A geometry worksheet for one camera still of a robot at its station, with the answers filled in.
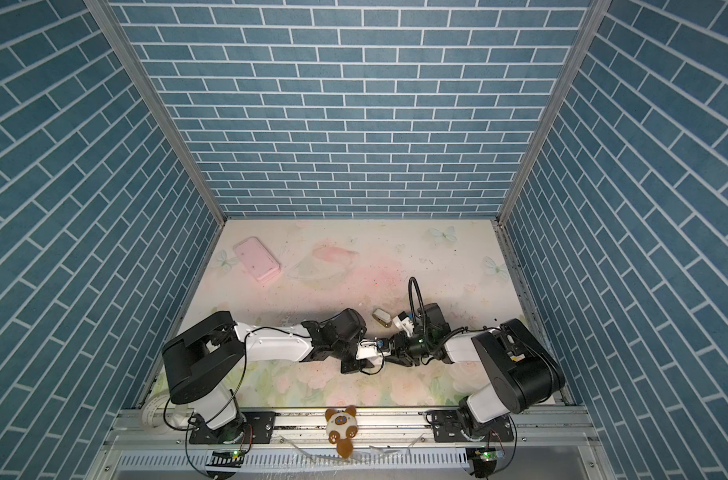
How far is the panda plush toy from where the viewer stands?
72 centimetres

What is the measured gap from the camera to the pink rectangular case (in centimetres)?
104

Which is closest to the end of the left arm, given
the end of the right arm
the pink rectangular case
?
the end of the right arm

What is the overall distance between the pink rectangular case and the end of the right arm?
51cm

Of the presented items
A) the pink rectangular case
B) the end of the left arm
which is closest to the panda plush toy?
the end of the left arm

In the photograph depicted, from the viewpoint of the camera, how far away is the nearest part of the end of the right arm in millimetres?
736

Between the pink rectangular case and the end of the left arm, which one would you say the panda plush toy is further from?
the pink rectangular case

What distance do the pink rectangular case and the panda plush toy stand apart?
0.51m

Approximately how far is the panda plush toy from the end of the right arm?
18cm

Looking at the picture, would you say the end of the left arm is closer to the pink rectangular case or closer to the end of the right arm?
the end of the right arm

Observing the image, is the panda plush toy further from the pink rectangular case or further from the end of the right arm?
the pink rectangular case
